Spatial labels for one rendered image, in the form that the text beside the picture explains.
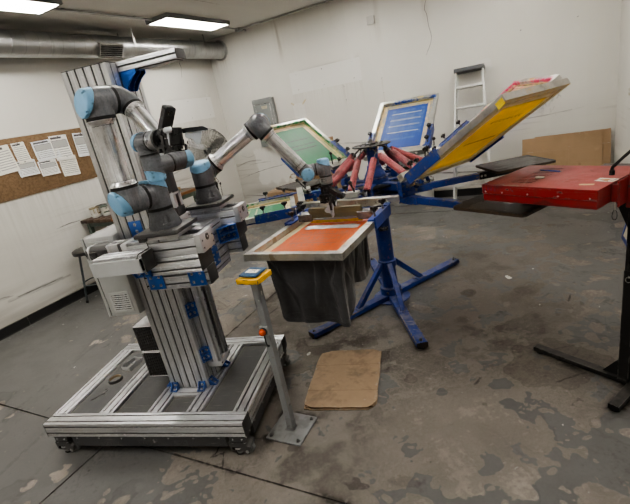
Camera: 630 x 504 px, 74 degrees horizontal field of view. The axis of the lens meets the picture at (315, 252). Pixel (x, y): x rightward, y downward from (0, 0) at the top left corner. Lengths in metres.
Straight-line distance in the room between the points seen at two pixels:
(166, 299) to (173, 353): 0.36
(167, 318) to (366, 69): 5.14
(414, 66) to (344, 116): 1.26
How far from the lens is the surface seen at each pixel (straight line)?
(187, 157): 1.87
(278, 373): 2.33
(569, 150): 6.48
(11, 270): 5.49
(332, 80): 7.00
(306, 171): 2.42
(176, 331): 2.57
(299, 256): 2.12
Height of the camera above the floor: 1.67
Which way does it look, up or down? 19 degrees down
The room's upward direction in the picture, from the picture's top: 11 degrees counter-clockwise
